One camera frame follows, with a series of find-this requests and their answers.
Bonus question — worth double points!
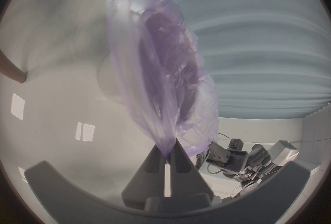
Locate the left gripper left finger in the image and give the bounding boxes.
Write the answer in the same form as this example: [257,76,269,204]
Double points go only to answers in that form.
[122,145,166,209]

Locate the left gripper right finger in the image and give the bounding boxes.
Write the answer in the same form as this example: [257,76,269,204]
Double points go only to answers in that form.
[169,138,214,203]

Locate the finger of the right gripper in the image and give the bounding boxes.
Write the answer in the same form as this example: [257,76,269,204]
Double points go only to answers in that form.
[207,141,231,165]

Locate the purple plastic bag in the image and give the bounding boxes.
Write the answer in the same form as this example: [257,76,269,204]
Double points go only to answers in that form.
[106,0,220,160]

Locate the pale blue curtain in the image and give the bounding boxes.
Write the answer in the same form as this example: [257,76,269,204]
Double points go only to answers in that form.
[59,0,331,125]

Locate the white cushioned wooden chair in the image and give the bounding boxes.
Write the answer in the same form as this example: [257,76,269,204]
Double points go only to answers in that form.
[0,0,122,84]

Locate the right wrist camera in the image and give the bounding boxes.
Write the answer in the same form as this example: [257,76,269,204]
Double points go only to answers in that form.
[229,138,244,152]

